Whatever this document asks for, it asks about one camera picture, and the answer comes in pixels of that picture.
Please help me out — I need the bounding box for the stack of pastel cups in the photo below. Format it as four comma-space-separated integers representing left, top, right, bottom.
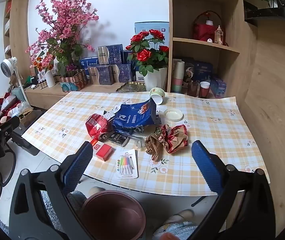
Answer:
170, 59, 185, 93

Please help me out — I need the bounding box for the person's slipper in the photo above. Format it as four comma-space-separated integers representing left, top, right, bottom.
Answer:
87, 186, 106, 198
162, 209, 195, 224

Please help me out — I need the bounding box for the blue white carton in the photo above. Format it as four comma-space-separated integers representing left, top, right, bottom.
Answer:
134, 22, 170, 48

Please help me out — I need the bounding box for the low wooden cabinet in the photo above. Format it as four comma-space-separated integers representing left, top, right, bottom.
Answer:
25, 81, 148, 110

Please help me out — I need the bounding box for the white round plastic lid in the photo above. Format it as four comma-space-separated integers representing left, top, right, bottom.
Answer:
164, 108, 184, 122

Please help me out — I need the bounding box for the colourful pen blister pack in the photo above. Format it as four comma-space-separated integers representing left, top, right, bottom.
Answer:
115, 149, 139, 180

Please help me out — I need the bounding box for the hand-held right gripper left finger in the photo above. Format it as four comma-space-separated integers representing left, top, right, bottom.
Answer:
9, 141, 94, 240

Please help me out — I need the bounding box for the row of small brown bottles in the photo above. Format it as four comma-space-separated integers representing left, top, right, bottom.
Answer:
31, 79, 48, 90

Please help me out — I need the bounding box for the black wall shelf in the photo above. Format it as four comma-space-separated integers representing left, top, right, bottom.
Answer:
244, 6, 285, 27

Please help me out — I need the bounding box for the person's left slipper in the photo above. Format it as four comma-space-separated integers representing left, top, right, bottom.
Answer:
87, 186, 106, 198

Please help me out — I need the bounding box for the pile of red white packages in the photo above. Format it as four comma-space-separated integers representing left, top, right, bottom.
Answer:
0, 91, 33, 133

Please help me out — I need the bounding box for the wooden shelf unit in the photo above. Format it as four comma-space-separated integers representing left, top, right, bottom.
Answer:
167, 0, 245, 98

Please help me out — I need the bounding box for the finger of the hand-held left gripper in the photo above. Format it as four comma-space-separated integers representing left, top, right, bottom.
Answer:
0, 117, 20, 140

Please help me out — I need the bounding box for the clear plastic packaging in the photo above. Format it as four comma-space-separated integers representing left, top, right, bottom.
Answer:
130, 134, 149, 150

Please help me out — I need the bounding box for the brown plastic bin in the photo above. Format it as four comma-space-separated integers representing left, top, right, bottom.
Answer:
79, 190, 145, 240

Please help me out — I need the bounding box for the large blue printed box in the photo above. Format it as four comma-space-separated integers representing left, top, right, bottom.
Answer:
182, 57, 214, 85

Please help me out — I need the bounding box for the brown red wrapper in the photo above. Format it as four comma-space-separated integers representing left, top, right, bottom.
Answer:
145, 124, 189, 162

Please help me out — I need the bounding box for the black folding table frame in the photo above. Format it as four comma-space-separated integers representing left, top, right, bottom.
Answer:
191, 195, 205, 207

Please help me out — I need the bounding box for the gold leaf tray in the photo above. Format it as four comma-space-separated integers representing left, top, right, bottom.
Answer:
115, 81, 148, 93

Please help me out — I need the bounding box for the dark red cup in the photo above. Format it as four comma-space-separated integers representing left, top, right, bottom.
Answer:
187, 81, 199, 97

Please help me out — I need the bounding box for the white vase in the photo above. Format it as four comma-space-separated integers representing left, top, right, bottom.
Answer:
45, 69, 56, 88

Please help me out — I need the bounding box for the blue coffee bag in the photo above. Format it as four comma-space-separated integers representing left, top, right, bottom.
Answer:
112, 99, 161, 133

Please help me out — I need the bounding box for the clear glass bottle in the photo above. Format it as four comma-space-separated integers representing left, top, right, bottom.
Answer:
214, 25, 224, 45

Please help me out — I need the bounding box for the person's right slipper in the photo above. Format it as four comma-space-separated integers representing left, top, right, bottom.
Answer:
162, 209, 195, 224

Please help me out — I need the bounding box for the white desk fan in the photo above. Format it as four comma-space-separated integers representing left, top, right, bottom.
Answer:
0, 57, 30, 103

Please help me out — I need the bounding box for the folding table with checked cloth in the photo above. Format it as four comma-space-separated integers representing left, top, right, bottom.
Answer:
21, 90, 270, 197

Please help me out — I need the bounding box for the row of blue gift boxes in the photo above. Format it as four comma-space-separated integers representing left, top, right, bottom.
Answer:
80, 44, 143, 85

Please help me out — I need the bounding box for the red paper cup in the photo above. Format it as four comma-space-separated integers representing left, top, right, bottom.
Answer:
199, 81, 211, 98

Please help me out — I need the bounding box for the small blue box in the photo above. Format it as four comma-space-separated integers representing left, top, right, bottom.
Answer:
210, 76, 227, 98

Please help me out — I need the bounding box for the crushed red can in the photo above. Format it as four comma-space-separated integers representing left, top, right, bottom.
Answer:
85, 113, 114, 140

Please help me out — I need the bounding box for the red rose plant white pot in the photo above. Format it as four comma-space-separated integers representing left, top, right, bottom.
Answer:
125, 29, 170, 92

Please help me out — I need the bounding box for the green white paper bowl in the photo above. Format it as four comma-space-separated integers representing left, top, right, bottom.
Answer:
149, 87, 166, 105

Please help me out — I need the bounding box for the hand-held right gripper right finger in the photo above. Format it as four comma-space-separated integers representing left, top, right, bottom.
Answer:
190, 140, 276, 240

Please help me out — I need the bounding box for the teal striped planter box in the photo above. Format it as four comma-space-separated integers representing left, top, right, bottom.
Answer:
59, 70, 88, 93

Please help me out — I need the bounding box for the pink blossom artificial plant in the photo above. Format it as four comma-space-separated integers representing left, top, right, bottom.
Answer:
25, 0, 100, 78

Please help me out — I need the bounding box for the red gift basket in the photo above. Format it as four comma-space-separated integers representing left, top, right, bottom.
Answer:
192, 11, 224, 43

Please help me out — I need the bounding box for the black foil packet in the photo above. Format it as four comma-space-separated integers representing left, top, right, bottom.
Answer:
107, 132, 130, 147

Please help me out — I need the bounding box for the small red box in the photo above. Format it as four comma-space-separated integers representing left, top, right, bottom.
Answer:
96, 144, 114, 162

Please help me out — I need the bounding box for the person's left leg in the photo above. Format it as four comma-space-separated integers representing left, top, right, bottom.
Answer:
40, 190, 88, 233

